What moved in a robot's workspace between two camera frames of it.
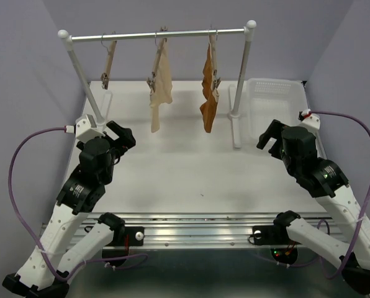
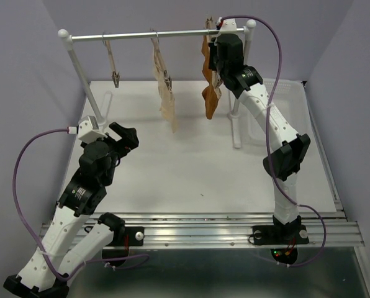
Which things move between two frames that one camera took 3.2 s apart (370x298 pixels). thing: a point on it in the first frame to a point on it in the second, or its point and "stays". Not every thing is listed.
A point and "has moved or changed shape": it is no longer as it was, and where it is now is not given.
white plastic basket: x=269 y=100 stays
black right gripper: x=274 y=130 to x=213 y=48
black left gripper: x=125 y=141 stays
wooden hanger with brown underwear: x=211 y=81 has moved or changed shape
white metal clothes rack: x=236 y=120 stays
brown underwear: x=208 y=109 has moved or changed shape
